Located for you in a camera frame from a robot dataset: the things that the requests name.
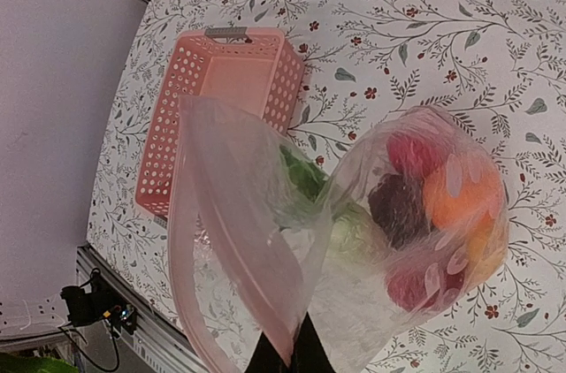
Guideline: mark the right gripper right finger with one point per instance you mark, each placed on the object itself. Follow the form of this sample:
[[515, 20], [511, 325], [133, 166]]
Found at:
[[309, 355]]

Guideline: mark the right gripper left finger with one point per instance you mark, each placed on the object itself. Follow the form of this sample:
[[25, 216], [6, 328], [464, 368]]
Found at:
[[265, 358]]

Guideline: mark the red tomato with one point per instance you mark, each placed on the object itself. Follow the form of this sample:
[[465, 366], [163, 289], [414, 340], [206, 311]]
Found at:
[[417, 288]]

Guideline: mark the clear zip top bag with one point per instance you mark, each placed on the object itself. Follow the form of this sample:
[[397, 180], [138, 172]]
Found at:
[[277, 266]]

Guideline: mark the dark red onion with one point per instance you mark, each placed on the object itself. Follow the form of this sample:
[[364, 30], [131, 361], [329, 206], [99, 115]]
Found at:
[[396, 206]]

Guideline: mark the orange tangerine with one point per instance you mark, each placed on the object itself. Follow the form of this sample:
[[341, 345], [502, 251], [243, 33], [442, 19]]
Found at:
[[477, 204]]

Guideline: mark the red apple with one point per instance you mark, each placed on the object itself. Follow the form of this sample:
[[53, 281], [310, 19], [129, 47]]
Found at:
[[414, 156]]

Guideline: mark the pink plastic basket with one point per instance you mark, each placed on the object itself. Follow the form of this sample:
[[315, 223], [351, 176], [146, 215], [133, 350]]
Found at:
[[214, 77]]

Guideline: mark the white power strip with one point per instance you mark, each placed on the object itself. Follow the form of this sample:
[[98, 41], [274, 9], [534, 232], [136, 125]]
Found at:
[[32, 317]]

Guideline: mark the floral table mat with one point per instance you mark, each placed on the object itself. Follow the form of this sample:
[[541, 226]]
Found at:
[[496, 67]]

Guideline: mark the aluminium front rail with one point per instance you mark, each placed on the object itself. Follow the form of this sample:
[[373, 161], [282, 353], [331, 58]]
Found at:
[[161, 346]]

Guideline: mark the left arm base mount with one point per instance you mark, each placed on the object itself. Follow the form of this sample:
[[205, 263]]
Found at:
[[95, 300]]

